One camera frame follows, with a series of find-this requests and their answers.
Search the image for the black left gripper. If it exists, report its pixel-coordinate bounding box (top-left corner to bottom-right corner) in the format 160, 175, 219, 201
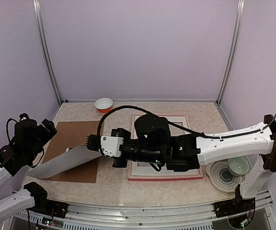
28, 119, 57, 161

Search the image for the red dark sunset photo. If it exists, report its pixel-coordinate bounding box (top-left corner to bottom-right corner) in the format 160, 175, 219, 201
27, 145, 102, 179

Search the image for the white mat board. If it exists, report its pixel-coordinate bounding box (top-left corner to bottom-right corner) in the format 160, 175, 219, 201
128, 114, 203, 181

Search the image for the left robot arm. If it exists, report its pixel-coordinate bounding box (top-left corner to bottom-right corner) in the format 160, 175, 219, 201
0, 113, 57, 223

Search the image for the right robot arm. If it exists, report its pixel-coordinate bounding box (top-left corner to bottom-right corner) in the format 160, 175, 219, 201
86, 114, 276, 213

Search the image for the brown cardboard backing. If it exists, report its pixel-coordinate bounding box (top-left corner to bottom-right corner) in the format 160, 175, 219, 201
43, 121, 99, 184

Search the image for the orange white bowl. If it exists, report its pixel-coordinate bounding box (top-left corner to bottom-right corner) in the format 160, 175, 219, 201
94, 98, 114, 113

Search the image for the white swirl plate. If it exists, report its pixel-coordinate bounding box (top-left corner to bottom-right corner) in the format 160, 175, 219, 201
206, 160, 244, 194

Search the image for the green ceramic bowl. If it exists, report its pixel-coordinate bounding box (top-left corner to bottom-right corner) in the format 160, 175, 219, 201
227, 156, 250, 177

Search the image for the pink wooden picture frame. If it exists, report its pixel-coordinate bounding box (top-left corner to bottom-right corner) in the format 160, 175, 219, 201
128, 114, 203, 182

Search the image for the left aluminium corner post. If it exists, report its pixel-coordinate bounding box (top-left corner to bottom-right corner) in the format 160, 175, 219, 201
33, 0, 64, 106

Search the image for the aluminium corner post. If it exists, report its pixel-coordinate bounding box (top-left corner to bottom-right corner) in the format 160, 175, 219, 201
216, 0, 245, 107
33, 0, 64, 106

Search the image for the aluminium front rail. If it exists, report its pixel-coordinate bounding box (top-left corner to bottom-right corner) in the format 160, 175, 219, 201
7, 189, 276, 230

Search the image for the right aluminium corner post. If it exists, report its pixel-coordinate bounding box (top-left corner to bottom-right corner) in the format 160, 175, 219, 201
216, 0, 245, 107

